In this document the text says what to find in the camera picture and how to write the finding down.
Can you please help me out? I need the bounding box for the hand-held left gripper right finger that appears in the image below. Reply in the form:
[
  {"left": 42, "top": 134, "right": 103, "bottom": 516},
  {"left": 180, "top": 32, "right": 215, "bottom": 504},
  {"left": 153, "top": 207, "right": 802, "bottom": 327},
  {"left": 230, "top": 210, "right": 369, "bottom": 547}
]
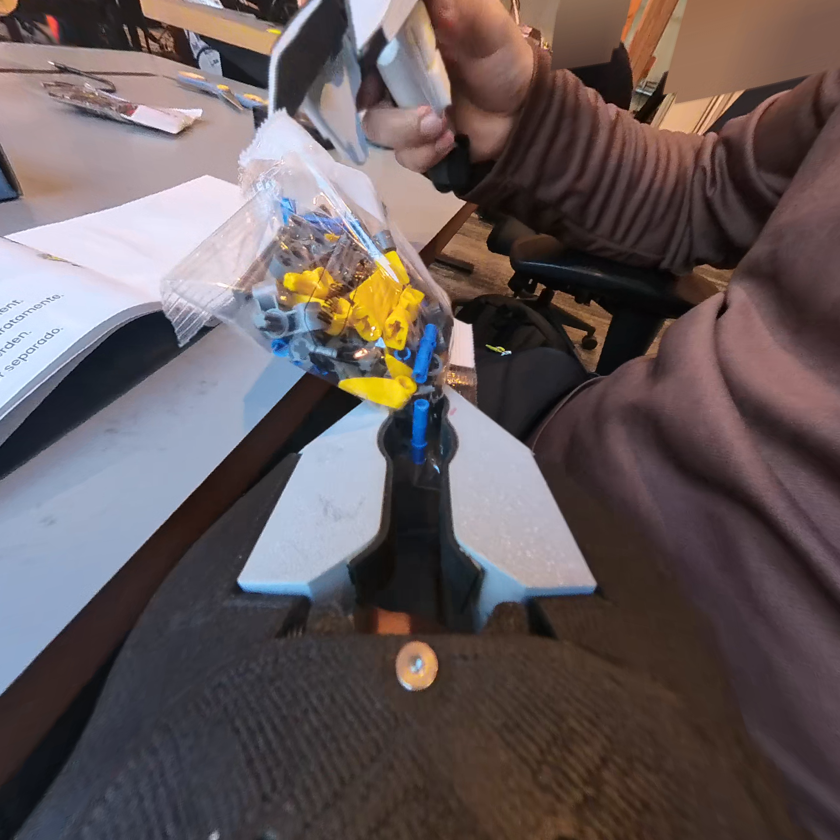
[{"left": 433, "top": 390, "right": 599, "bottom": 624}]

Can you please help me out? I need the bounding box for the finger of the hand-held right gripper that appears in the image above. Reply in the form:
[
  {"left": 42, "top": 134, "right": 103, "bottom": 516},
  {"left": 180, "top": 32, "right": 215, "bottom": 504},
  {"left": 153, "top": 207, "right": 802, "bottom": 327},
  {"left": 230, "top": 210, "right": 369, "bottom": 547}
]
[
  {"left": 305, "top": 64, "right": 370, "bottom": 166},
  {"left": 268, "top": 0, "right": 360, "bottom": 112}
]

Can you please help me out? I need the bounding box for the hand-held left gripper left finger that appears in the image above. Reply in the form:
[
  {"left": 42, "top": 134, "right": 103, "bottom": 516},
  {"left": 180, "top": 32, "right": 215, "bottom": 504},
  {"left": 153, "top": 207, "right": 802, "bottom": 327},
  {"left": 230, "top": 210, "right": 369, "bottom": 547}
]
[{"left": 238, "top": 394, "right": 395, "bottom": 599}]

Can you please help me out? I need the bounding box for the small clear bag of parts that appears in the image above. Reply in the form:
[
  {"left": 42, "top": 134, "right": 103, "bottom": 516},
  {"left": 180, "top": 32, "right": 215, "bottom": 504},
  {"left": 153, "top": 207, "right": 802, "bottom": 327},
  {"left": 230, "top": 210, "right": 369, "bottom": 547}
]
[{"left": 160, "top": 112, "right": 458, "bottom": 490}]

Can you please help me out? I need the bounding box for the black USB charging cable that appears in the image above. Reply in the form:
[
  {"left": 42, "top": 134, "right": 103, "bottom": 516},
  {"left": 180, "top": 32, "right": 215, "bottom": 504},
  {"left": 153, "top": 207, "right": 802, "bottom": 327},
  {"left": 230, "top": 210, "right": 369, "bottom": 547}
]
[{"left": 46, "top": 59, "right": 118, "bottom": 93}]

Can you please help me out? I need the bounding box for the white instruction booklet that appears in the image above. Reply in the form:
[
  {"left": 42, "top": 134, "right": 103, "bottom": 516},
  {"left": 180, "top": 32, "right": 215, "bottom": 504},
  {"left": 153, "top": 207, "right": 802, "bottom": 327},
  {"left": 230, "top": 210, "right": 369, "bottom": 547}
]
[{"left": 0, "top": 174, "right": 263, "bottom": 447}]

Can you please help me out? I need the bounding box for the person's right forearm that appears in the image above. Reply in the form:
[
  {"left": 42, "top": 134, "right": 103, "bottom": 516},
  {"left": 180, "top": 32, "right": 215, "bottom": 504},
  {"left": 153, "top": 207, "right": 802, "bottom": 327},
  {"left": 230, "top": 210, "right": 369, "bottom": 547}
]
[{"left": 460, "top": 46, "right": 840, "bottom": 277}]

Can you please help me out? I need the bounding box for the person's right hand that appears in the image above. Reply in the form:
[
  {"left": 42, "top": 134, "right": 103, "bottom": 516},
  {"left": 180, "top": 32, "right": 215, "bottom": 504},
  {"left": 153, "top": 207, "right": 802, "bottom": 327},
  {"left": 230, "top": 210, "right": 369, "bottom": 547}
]
[{"left": 363, "top": 0, "right": 538, "bottom": 174}]

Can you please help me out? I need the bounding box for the blue and yellow tool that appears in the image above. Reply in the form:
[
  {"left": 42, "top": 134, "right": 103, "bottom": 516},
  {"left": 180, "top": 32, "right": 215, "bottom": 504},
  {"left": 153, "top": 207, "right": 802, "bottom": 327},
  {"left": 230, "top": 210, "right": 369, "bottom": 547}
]
[{"left": 178, "top": 72, "right": 270, "bottom": 112}]

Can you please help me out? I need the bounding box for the grey background table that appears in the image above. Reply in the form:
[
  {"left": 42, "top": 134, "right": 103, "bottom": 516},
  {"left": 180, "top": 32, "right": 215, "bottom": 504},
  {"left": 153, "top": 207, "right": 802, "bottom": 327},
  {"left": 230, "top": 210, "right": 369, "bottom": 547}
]
[{"left": 142, "top": 0, "right": 290, "bottom": 57}]

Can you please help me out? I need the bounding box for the clear bag of dark parts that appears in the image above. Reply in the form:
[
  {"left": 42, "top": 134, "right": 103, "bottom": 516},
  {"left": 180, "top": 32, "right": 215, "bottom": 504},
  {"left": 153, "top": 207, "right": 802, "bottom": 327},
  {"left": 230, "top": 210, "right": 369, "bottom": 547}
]
[{"left": 43, "top": 79, "right": 205, "bottom": 136}]

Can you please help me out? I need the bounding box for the black office chair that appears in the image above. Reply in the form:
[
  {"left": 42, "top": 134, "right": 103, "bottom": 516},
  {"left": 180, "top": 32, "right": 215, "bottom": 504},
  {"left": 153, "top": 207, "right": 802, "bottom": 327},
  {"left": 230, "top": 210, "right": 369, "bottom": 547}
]
[{"left": 488, "top": 216, "right": 698, "bottom": 379}]

